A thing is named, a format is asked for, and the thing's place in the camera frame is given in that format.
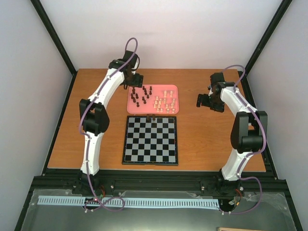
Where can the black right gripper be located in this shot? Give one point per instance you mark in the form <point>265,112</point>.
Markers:
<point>219,108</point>

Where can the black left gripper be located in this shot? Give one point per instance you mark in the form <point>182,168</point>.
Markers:
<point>137,83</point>

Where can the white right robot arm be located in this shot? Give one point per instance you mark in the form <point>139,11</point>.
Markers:
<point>248,134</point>

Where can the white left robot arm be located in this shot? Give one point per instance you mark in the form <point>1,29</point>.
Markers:
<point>94,120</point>

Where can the black white chess board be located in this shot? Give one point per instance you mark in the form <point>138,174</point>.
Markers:
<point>151,141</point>

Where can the pink plastic tray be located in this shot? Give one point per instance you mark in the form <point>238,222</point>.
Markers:
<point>149,94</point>

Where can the black aluminium frame base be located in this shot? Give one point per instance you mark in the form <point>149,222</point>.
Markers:
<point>116,181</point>

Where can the light blue cable duct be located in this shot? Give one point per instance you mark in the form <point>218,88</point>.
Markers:
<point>158,203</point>

